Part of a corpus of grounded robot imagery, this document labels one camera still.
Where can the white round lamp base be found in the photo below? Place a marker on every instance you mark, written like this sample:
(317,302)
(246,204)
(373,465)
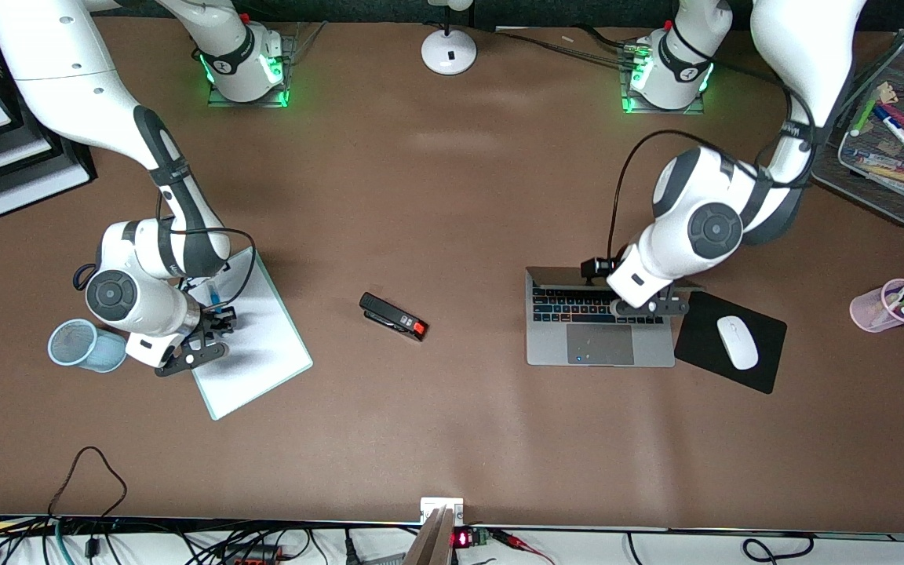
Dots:
(449,55)

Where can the green tray marker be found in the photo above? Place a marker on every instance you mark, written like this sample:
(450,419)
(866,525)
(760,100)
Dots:
(865,115)

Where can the metal mesh desk tray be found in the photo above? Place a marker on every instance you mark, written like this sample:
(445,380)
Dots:
(891,200)

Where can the beige wooden clip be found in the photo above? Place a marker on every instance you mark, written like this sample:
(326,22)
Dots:
(885,92)

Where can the brown wedge mount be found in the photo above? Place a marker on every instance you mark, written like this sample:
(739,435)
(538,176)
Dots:
(432,545)

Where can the translucent blue cup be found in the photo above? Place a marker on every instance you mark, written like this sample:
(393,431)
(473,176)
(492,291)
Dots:
(75,345)

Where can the black stapler with red end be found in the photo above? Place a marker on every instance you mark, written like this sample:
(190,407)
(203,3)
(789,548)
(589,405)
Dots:
(389,314)

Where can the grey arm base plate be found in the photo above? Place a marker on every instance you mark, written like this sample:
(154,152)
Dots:
(664,111)
(248,103)

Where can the white socket plate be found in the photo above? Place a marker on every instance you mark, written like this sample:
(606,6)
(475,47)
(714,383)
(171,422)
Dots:
(432,504)

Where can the grey pen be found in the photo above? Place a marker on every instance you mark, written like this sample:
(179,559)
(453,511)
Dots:
(876,159)

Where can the red LED display module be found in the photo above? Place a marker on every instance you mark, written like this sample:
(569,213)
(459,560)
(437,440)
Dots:
(464,538)

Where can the teal clipboard with paper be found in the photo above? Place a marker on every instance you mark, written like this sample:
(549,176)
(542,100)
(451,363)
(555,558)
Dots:
(264,353)

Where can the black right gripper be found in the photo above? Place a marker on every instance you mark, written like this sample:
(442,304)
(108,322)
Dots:
(215,322)

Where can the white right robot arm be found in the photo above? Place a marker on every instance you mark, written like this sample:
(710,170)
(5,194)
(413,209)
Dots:
(52,55)

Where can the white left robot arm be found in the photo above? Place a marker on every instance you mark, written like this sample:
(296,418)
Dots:
(711,227)

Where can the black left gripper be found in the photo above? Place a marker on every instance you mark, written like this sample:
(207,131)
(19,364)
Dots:
(596,268)

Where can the yellow pencil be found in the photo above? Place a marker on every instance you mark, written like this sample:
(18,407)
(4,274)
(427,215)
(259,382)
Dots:
(891,173)

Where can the silver laptop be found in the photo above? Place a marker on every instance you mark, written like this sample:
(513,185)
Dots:
(601,345)

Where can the white computer mouse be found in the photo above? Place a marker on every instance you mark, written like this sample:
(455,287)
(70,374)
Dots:
(737,343)

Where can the black mouse pad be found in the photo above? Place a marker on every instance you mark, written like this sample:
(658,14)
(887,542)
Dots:
(766,353)

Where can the white marker with blue cap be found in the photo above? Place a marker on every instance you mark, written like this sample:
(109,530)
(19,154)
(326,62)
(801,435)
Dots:
(901,135)

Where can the translucent pink cup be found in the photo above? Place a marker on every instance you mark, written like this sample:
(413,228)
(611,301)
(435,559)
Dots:
(868,310)

